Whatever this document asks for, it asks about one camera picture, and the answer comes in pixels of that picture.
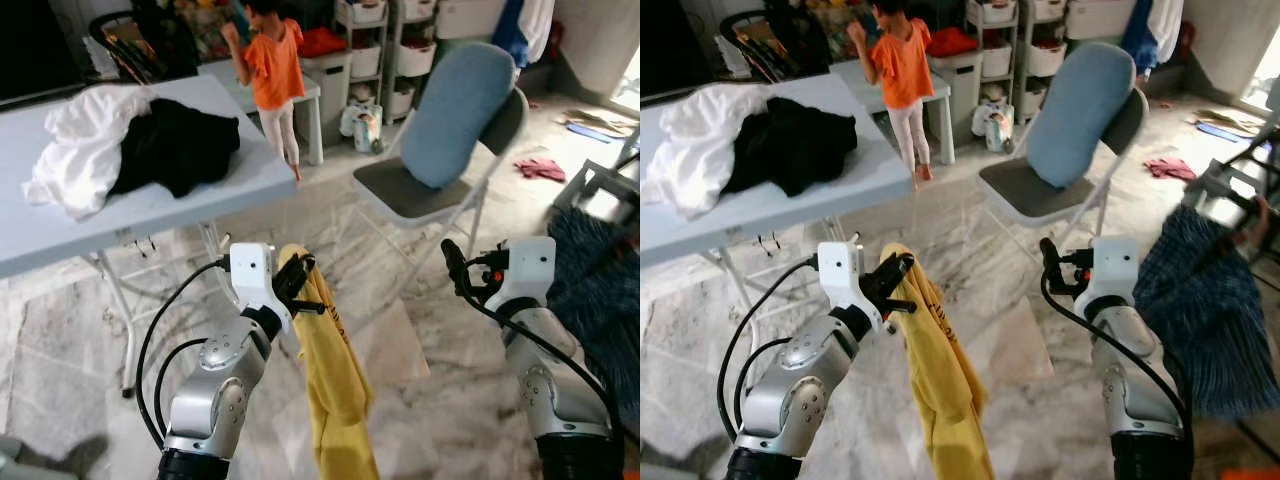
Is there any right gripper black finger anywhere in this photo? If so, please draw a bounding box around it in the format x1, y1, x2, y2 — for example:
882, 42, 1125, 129
441, 238, 471, 299
1038, 238, 1067, 299

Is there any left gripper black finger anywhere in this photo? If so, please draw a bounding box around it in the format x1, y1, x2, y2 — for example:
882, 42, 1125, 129
872, 252, 916, 297
283, 254, 318, 299

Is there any yellow garment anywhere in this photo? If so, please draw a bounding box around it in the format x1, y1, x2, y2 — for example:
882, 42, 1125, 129
278, 243, 381, 480
880, 243, 996, 480

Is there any white garment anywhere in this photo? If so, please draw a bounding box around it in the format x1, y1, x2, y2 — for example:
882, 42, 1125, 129
22, 84, 156, 221
515, 0, 556, 63
645, 82, 776, 221
1145, 0, 1186, 63

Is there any dark grey folding chair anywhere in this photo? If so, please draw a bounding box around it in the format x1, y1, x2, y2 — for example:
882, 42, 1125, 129
977, 85, 1151, 261
350, 85, 531, 266

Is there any blue plaid garment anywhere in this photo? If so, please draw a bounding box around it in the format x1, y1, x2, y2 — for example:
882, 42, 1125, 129
545, 205, 641, 421
1133, 205, 1263, 421

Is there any white folding table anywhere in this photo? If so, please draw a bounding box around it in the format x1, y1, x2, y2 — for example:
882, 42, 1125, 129
0, 75, 299, 398
640, 72, 914, 381

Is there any red cloth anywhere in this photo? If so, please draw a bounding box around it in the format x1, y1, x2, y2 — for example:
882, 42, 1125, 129
1145, 157, 1198, 183
515, 157, 568, 183

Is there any printed bag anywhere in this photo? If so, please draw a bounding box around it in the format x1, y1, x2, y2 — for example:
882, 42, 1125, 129
972, 100, 1016, 153
340, 100, 384, 153

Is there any blue seat cushion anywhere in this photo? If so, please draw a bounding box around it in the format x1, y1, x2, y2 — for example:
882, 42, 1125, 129
1027, 42, 1138, 191
400, 42, 518, 191

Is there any white plastic side table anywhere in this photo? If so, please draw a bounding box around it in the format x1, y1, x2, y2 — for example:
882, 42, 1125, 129
830, 58, 956, 166
198, 58, 326, 166

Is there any black garment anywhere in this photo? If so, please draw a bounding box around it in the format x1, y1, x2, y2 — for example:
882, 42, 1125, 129
722, 97, 859, 198
108, 97, 243, 199

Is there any white bin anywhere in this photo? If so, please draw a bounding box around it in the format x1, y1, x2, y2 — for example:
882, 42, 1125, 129
930, 50, 983, 126
300, 50, 353, 131

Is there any tan flat floor item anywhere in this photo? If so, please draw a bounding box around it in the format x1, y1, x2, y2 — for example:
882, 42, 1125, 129
1190, 108, 1271, 143
560, 108, 638, 143

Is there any child in orange shirt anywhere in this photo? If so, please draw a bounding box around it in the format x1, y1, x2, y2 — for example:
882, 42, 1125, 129
845, 0, 936, 191
220, 0, 306, 183

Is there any white shelving unit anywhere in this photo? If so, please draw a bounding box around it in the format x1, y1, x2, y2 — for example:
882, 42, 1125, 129
335, 0, 441, 121
965, 0, 1069, 111

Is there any hanging blue garment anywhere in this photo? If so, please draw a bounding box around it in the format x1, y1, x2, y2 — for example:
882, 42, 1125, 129
1120, 0, 1161, 69
490, 0, 531, 69

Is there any red cushion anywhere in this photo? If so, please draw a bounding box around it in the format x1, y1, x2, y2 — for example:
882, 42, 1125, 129
298, 27, 349, 59
928, 27, 979, 59

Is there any hanging white garment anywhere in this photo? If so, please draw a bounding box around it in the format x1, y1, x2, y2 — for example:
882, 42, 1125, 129
515, 0, 556, 63
1145, 0, 1186, 63

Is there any black wicker chair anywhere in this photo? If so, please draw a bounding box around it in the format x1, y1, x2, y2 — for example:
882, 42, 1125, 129
88, 10, 166, 86
718, 10, 801, 86

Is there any black television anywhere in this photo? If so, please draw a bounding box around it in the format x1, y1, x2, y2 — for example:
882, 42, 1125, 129
0, 0, 86, 101
640, 0, 716, 101

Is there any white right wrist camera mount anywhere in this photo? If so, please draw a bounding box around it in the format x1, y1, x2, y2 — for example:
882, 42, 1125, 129
1090, 236, 1141, 306
508, 236, 557, 313

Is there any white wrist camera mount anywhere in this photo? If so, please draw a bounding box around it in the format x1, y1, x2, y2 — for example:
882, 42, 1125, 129
817, 242, 869, 319
508, 236, 557, 313
1090, 236, 1141, 306
228, 242, 278, 311

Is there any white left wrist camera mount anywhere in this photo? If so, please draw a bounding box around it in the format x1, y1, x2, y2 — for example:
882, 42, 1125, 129
228, 242, 278, 311
817, 242, 869, 319

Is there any short black left arm cable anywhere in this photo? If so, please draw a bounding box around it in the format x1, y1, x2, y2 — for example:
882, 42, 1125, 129
155, 338, 211, 433
735, 338, 796, 426

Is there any long black left arm cable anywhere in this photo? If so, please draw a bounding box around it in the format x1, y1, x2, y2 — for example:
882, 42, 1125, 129
135, 258, 233, 449
715, 258, 821, 446

